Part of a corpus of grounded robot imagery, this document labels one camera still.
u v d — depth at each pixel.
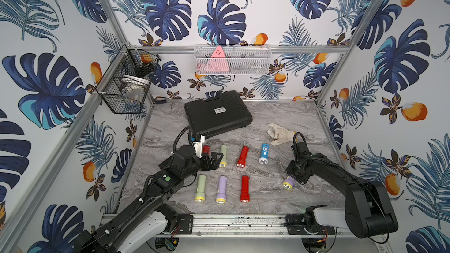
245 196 0.80
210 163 0.67
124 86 0.84
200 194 0.80
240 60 1.03
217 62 0.90
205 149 0.95
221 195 0.80
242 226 0.75
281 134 1.02
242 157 0.93
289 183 0.83
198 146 0.69
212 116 1.05
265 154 0.93
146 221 0.58
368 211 0.42
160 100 1.21
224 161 0.90
